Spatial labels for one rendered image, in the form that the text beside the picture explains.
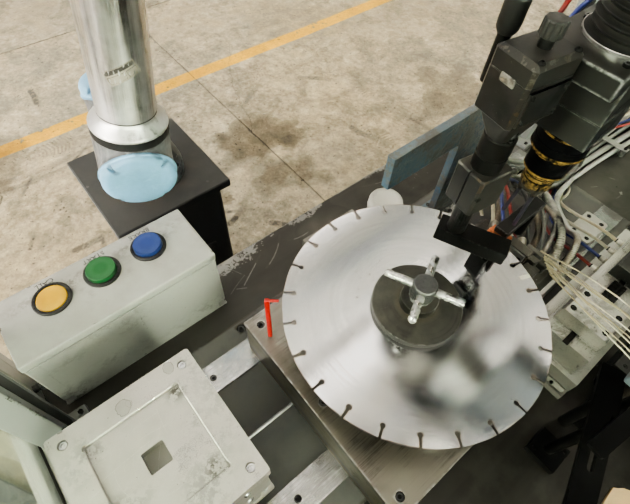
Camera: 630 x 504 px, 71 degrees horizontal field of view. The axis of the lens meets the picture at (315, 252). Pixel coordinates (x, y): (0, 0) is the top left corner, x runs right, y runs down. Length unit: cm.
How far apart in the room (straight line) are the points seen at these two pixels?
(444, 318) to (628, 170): 77
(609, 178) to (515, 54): 81
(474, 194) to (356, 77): 216
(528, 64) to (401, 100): 210
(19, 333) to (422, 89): 226
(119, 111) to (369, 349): 47
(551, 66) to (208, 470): 50
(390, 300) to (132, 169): 43
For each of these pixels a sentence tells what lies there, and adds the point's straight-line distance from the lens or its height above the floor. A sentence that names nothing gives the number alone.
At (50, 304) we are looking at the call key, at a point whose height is 90.
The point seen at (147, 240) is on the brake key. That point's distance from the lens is 69.
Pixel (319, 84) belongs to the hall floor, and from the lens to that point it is 252.
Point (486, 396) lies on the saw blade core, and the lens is 55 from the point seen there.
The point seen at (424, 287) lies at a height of 100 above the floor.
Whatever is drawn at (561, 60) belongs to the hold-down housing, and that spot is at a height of 125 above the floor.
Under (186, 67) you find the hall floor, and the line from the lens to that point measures 269.
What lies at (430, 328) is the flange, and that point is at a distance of 55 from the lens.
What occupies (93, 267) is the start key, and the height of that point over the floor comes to 91.
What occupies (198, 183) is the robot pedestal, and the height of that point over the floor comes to 75.
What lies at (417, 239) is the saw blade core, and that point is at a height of 95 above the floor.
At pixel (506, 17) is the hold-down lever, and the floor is 126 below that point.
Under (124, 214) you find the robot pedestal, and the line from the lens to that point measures 95.
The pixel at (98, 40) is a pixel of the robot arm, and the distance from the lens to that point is 65.
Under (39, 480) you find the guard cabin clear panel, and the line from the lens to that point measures 68.
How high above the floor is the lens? 144
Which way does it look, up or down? 55 degrees down
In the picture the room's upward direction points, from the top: 4 degrees clockwise
